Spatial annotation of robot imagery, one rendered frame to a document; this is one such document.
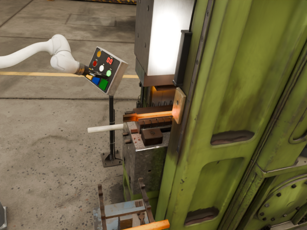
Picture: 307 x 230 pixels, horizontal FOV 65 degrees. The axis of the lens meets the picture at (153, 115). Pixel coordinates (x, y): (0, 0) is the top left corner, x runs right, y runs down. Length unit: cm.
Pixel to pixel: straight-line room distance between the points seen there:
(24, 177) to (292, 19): 244
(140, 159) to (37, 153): 156
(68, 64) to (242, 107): 107
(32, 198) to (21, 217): 19
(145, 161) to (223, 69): 82
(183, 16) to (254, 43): 35
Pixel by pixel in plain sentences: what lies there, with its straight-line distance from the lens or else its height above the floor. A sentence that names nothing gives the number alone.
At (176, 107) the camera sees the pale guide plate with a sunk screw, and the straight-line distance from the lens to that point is 126.
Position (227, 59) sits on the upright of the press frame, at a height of 161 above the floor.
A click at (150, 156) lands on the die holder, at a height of 84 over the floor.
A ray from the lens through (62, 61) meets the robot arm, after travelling 163.
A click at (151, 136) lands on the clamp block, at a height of 98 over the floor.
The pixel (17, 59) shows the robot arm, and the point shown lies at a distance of 164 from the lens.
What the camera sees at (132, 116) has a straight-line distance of 156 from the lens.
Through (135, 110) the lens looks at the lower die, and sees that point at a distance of 167.
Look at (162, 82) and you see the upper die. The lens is 140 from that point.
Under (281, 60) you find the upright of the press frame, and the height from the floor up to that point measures 157.
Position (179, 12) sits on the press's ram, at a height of 169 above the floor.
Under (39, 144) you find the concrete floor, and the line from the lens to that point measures 295.
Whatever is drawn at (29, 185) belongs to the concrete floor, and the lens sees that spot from 260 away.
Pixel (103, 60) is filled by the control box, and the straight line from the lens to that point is 198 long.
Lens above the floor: 195
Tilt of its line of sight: 36 degrees down
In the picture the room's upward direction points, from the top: 7 degrees clockwise
